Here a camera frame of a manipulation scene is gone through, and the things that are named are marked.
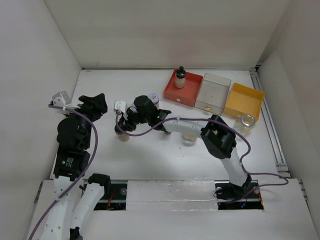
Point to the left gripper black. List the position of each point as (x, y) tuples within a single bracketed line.
[(97, 105)]

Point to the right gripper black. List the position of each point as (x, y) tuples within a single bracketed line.
[(129, 126)]

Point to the black cap brown spice bottle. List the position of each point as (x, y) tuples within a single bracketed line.
[(121, 136)]

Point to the glass jar beige contents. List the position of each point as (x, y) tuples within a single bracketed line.
[(188, 140)]

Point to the black cap white powder bottle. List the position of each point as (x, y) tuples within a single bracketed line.
[(180, 77)]

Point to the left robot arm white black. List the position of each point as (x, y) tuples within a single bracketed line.
[(74, 202)]

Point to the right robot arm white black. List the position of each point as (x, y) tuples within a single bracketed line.
[(219, 139)]

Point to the red plastic bin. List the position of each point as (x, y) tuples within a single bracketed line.
[(186, 95)]

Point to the clear plastic bin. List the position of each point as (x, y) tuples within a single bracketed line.
[(213, 93)]

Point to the yellow plastic bin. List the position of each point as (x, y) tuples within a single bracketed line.
[(243, 100)]

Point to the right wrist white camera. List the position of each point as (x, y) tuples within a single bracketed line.
[(120, 106)]

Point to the wrist white camera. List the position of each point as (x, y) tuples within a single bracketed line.
[(61, 99), (120, 106)]

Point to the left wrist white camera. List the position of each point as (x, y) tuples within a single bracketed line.
[(61, 99)]

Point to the black mounting rail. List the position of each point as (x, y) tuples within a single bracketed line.
[(175, 196)]

